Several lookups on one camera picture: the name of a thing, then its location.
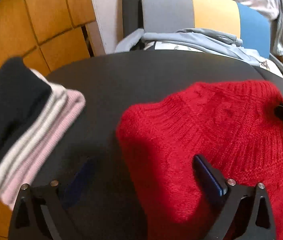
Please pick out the grey yellow blue chair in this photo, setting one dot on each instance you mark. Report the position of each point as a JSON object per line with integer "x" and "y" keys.
{"x": 228, "y": 16}

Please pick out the black leather cushion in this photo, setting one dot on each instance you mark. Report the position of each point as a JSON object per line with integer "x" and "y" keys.
{"x": 127, "y": 166}

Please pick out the white printed seat cushion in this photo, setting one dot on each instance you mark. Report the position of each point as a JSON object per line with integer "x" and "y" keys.
{"x": 253, "y": 54}

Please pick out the black rolled mat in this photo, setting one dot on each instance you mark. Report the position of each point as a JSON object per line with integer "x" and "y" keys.
{"x": 132, "y": 18}

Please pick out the red knit sweater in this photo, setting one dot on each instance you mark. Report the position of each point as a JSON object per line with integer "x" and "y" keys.
{"x": 232, "y": 124}

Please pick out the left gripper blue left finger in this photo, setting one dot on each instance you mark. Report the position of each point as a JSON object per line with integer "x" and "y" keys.
{"x": 74, "y": 190}

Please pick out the light grey blue hoodie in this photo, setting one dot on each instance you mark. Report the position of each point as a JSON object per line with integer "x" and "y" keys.
{"x": 213, "y": 41}

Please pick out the folded black garment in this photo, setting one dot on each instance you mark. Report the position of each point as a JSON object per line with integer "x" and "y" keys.
{"x": 22, "y": 98}

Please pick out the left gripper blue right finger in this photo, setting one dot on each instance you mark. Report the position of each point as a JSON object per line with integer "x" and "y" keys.
{"x": 210, "y": 179}

